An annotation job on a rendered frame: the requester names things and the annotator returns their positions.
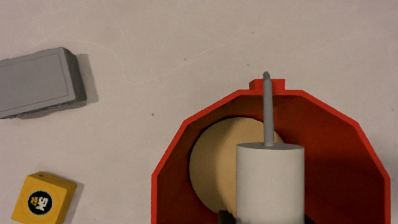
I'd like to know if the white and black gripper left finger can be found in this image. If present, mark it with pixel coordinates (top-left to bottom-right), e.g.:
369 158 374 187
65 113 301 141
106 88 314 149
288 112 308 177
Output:
218 210 236 224

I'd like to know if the red pail with white wire handle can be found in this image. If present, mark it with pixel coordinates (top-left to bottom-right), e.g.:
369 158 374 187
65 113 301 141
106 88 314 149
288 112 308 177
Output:
151 71 391 224

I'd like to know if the grey plastic case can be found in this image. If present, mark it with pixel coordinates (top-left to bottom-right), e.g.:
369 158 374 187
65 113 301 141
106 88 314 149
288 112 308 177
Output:
0 46 87 120

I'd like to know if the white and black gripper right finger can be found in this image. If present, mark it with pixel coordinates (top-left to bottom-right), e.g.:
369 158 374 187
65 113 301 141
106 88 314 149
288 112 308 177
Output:
304 213 316 224

